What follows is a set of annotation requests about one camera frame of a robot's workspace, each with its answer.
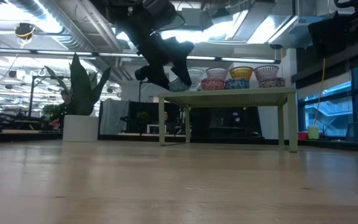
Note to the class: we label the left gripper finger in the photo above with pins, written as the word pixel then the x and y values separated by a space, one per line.
pixel 183 71
pixel 162 81

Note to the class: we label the clear ribbed glass holder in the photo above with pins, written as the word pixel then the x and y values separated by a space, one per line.
pixel 197 76

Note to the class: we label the pink patterned tin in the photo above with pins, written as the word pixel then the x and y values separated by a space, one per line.
pixel 213 84

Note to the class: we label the dark blue patterned tin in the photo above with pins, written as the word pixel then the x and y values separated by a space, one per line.
pixel 237 83

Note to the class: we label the amber glass candle holder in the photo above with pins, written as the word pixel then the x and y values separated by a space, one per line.
pixel 241 72

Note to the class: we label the purple glass candle holder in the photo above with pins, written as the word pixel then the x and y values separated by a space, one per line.
pixel 266 72

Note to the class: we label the purple patterned tin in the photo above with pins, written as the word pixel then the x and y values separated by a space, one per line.
pixel 272 82

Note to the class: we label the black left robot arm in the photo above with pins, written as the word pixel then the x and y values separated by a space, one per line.
pixel 135 28

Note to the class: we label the person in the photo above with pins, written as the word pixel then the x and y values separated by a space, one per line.
pixel 64 109
pixel 166 116

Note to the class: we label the small background potted plant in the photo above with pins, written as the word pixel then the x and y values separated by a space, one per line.
pixel 142 117

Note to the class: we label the black office partition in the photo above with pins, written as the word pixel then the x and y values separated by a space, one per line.
pixel 134 118

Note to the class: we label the green perforated metal shelf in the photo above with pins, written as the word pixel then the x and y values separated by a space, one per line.
pixel 228 98

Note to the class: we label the grey hanging cloth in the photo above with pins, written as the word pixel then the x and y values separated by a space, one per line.
pixel 113 116

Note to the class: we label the long ceiling light strip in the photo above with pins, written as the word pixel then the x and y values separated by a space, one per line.
pixel 247 59

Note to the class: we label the black desk unit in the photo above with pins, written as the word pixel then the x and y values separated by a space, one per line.
pixel 228 124

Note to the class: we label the green snake plant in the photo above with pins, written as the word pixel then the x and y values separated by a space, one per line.
pixel 81 90

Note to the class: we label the pale green bottle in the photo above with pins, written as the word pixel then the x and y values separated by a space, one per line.
pixel 313 133

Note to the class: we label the red container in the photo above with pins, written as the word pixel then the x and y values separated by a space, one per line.
pixel 302 136

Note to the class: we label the small green bush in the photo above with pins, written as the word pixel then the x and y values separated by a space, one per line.
pixel 51 109

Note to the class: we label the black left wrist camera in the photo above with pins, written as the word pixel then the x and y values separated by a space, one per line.
pixel 160 14

